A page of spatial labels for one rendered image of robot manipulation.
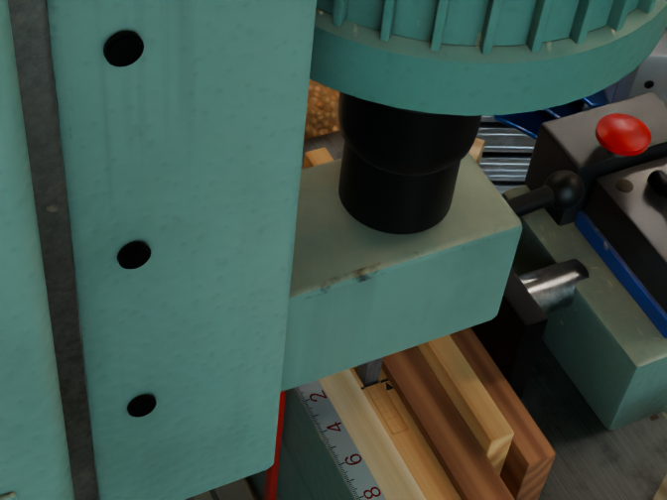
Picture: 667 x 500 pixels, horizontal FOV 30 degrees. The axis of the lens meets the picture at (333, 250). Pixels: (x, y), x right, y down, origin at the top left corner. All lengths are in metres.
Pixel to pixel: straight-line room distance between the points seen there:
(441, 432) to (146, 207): 0.29
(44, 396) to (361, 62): 0.14
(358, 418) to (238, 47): 0.31
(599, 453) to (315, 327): 0.22
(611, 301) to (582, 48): 0.30
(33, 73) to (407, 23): 0.12
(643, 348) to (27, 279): 0.41
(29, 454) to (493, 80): 0.19
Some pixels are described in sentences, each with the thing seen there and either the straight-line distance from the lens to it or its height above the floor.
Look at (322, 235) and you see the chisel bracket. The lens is 0.54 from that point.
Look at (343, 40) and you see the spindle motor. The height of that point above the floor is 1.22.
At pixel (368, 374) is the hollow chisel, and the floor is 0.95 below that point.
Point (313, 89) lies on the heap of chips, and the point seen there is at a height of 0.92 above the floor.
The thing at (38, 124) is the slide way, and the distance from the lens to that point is 0.35.
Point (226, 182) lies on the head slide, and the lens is 0.40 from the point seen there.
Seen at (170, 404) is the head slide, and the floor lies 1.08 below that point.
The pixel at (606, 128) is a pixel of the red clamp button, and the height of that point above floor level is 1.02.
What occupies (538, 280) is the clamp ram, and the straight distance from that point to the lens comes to 0.69.
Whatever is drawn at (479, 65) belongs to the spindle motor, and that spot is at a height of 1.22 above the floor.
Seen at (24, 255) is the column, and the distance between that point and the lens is 0.33.
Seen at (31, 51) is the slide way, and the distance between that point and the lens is 0.33.
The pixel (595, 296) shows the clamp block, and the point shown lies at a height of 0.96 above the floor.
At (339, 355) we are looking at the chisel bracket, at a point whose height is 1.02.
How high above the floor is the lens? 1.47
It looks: 48 degrees down
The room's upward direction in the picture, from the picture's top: 7 degrees clockwise
